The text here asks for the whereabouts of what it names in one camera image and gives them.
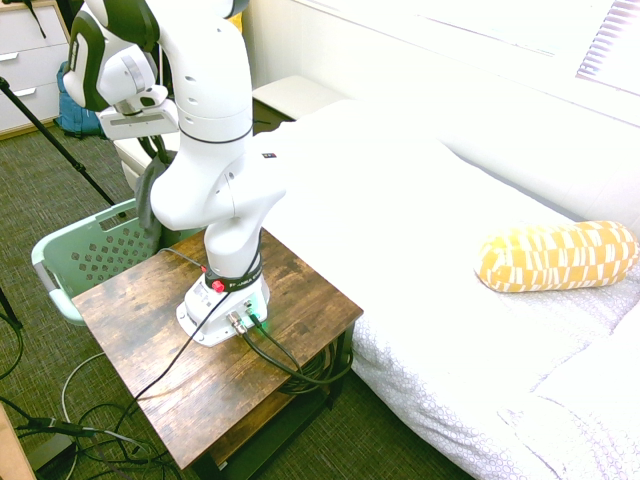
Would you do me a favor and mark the thin red black cable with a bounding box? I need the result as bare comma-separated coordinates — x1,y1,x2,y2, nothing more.
163,247,210,274

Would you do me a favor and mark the thick black cable green plug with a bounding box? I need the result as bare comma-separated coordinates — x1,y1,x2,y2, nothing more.
248,310,354,396

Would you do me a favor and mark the dark grey garment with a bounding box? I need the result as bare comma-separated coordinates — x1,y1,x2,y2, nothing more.
133,153,166,245

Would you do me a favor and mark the black cable adapter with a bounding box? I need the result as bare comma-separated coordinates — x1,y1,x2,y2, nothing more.
17,417,97,439

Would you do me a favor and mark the black floor box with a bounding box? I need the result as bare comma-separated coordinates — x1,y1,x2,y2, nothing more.
24,432,77,472

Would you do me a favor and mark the rustic wooden side table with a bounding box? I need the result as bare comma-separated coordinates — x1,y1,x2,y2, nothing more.
70,227,365,480

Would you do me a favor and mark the large white ottoman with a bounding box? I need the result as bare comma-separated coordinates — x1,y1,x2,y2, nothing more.
113,133,169,195

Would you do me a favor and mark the thick black cable silver plug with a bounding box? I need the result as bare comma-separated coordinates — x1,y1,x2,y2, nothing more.
228,309,354,386

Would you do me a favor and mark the yellow white patterned bolster pillow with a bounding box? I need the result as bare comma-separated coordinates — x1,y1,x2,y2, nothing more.
473,220,640,294

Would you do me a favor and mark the mint green laundry basket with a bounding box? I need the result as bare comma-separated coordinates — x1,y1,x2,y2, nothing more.
30,198,206,327

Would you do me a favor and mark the white drawer dresser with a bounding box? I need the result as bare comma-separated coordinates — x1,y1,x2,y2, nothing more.
0,0,74,140

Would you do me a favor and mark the light wooden board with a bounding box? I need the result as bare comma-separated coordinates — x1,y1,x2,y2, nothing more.
0,403,37,480

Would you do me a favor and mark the blue backpack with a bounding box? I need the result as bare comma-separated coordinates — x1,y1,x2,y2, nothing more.
53,59,109,140

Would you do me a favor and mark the short black tripod leg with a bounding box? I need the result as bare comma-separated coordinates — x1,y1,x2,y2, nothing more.
0,287,24,331

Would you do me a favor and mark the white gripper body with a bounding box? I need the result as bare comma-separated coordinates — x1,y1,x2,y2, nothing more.
98,99,180,141

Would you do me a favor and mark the small white ottoman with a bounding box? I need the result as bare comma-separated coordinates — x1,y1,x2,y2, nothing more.
251,74,351,122

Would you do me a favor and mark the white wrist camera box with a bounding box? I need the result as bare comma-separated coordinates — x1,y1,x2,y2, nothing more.
137,85,170,109

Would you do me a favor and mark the white bed with patterned cover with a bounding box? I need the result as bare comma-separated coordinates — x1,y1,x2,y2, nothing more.
249,99,640,480

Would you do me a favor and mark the grey floor cable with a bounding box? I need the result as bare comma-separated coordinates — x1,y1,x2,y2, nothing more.
60,349,109,426

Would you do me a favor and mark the folded white patterned duvet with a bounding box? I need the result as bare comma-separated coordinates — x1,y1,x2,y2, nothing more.
497,319,640,480

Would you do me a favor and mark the window blind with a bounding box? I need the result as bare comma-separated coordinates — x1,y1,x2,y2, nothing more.
574,0,640,96

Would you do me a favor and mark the black hanging strap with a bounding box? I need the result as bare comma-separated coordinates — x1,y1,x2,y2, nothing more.
19,0,48,40

